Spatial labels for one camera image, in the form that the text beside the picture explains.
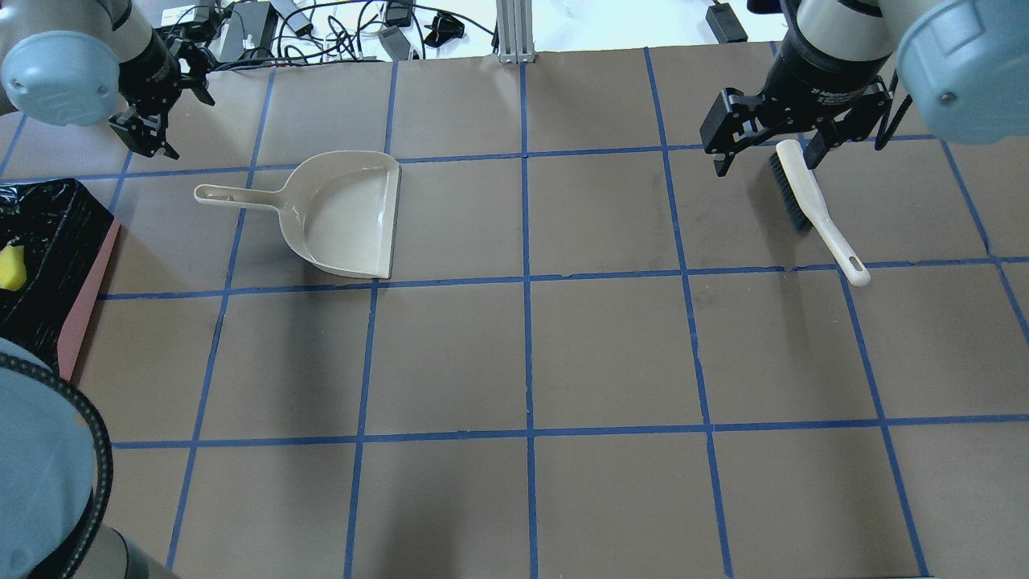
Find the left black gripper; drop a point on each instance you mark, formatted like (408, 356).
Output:
(152, 71)

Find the aluminium frame post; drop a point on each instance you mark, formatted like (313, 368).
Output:
(515, 44)

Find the black power adapter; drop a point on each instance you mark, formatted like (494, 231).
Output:
(724, 24)

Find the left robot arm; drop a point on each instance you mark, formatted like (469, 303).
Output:
(85, 62)

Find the beige plastic dustpan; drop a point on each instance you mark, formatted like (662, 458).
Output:
(336, 210)

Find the bin with black bag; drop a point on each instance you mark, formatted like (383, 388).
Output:
(66, 235)

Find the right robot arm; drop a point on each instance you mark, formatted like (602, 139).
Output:
(963, 64)

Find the yellow sponge wedge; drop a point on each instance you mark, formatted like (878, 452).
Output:
(14, 273)

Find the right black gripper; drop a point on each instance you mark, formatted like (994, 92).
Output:
(821, 78)

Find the white hand brush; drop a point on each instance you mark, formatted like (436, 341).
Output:
(807, 210)

